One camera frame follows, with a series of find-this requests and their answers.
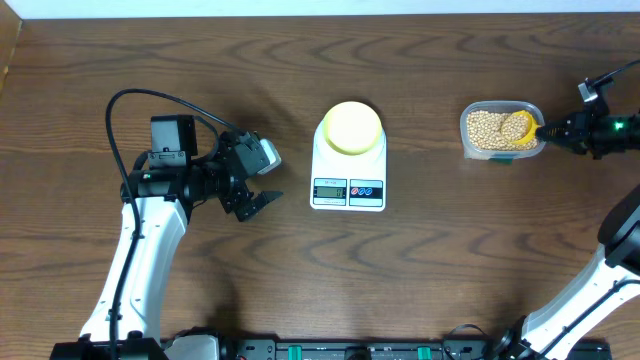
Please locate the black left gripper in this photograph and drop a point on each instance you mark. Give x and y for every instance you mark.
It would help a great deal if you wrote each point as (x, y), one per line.
(235, 176)

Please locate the clear plastic container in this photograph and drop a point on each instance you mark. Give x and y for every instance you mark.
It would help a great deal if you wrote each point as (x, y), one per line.
(471, 152)

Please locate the yellow measuring scoop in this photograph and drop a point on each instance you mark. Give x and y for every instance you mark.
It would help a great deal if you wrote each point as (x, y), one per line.
(532, 130)

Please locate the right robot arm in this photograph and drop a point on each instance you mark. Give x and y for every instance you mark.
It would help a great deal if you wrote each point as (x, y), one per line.
(611, 278)

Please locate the soybeans in container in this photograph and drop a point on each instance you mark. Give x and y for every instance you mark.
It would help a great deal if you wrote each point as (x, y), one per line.
(484, 132)

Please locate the yellow bowl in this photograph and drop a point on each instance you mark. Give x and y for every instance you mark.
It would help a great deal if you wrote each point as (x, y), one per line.
(351, 128)

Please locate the soybeans in scoop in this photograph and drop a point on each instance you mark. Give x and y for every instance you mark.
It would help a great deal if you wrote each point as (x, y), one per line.
(515, 126)

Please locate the white digital kitchen scale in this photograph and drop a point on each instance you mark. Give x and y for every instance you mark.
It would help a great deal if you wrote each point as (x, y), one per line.
(342, 182)

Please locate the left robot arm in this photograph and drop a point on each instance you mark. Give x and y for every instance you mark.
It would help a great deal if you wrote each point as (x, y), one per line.
(159, 195)

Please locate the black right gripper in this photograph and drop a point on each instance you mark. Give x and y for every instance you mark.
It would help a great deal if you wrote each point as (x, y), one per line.
(582, 137)

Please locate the green tape patch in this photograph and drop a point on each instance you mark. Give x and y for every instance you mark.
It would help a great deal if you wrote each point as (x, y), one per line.
(504, 161)

